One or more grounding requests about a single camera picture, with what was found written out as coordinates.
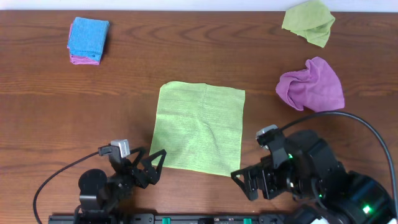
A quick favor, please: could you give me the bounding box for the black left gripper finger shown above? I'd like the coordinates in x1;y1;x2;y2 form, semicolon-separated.
127;147;146;170
141;149;167;176

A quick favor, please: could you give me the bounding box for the light green cloth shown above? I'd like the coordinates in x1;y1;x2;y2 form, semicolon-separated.
150;81;245;177

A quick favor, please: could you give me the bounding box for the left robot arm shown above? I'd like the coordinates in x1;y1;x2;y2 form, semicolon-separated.
73;144;167;223

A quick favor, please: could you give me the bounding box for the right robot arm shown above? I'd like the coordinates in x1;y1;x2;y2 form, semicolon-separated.
231;129;397;223

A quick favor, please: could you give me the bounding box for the crumpled purple cloth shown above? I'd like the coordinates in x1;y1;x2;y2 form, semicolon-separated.
275;57;345;112

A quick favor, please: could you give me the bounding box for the folded pink cloth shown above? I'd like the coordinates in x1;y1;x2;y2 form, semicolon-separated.
67;22;109;65

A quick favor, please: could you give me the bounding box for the folded blue cloth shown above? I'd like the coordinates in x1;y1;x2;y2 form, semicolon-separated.
68;17;109;57

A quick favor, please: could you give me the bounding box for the crumpled olive green cloth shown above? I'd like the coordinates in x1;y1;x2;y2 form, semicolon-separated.
282;0;335;48

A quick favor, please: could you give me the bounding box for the left black cable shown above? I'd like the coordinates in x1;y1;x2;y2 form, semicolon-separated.
32;149;109;224

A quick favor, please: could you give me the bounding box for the black cable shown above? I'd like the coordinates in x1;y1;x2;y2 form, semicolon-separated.
278;110;398;215
32;149;109;224

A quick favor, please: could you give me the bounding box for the right black cable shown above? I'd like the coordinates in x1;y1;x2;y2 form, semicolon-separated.
278;110;398;215

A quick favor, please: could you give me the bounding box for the black mounting rail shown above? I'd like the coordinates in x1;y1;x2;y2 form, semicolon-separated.
48;213;285;224

